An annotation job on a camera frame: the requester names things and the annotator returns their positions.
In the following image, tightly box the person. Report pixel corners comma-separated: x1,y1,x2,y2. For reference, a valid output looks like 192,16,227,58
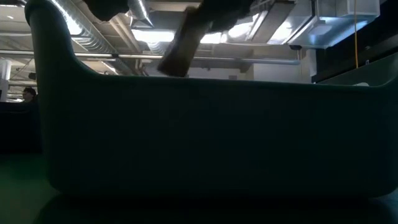
21,86,40,103

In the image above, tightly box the silver spiral air duct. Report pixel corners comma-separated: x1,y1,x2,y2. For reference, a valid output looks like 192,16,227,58
49,0,131,75

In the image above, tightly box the light blue plastic bin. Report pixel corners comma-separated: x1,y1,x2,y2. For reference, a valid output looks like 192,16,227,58
24,0,398,200

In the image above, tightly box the silver rectangular air duct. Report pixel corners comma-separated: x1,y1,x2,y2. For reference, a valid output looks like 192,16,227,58
287,0,382,50

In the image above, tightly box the grey ceiling pipe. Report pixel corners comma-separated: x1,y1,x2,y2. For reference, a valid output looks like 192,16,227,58
0,49,301,65

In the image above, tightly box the yellow hanging cable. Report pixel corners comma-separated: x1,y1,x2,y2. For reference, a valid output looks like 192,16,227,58
353,0,359,69

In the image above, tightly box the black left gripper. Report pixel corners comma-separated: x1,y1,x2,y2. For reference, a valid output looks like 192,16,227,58
82,0,130,22

